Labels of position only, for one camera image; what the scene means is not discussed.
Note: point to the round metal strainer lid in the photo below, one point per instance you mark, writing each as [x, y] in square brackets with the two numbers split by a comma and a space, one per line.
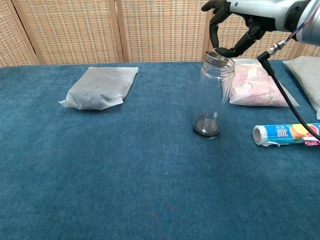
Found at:
[212, 59]

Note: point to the clear glass bottle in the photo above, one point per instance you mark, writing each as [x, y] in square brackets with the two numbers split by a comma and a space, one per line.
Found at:
[212, 100]

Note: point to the blue velvet tablecloth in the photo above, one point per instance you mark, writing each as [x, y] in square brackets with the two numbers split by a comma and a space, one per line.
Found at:
[125, 162]

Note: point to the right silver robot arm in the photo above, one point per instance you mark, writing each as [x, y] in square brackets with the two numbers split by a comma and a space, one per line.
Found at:
[307, 22]

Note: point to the white bag with dark contents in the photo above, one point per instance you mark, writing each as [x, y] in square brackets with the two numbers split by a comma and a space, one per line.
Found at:
[100, 87]

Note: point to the blue plastic wrap roll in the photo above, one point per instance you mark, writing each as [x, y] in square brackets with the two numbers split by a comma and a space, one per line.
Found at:
[280, 132]

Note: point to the white bag with pink contents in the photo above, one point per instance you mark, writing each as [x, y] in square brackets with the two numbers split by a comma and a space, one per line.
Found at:
[252, 87]

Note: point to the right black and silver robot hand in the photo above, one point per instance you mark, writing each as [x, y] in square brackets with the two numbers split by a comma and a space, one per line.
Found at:
[257, 15]

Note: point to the grey fabric bag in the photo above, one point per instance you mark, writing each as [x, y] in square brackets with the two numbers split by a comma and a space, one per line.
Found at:
[307, 75]

